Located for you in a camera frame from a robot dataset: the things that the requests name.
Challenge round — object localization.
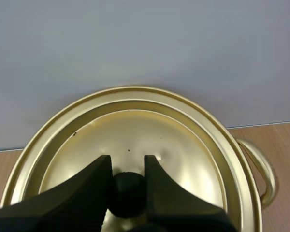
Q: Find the gold lid with black knob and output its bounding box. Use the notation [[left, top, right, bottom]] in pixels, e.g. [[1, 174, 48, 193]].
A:
[[0, 85, 256, 232]]

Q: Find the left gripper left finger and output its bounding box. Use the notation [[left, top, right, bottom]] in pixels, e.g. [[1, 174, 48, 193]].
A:
[[0, 155, 112, 232]]

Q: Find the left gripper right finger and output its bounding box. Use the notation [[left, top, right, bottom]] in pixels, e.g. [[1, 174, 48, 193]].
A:
[[125, 155, 236, 232]]

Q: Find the gold pot with two handles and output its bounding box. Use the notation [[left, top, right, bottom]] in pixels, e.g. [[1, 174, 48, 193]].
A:
[[228, 135, 278, 232]]

